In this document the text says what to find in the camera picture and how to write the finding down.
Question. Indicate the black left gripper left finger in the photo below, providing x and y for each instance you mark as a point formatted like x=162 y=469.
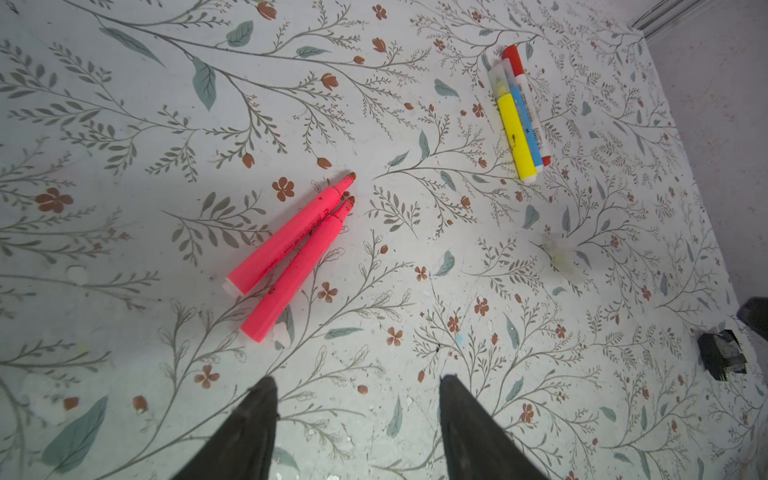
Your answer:
x=243 y=446

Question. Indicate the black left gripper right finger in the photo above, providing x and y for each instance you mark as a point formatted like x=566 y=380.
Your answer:
x=475 y=446

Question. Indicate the aluminium frame corner post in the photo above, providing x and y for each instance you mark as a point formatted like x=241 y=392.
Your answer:
x=666 y=14

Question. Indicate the yellow highlighter pen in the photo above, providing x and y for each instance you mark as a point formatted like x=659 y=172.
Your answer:
x=502 y=91

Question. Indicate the white red-tipped marker pen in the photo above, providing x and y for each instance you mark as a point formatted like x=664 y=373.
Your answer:
x=512 y=54

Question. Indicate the red-pink highlighter pen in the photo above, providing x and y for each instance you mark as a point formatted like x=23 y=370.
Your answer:
x=266 y=313

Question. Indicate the black snack packet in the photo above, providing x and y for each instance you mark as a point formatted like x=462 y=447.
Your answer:
x=722 y=354

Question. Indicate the blue highlighter pen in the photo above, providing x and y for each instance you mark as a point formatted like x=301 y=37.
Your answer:
x=523 y=115

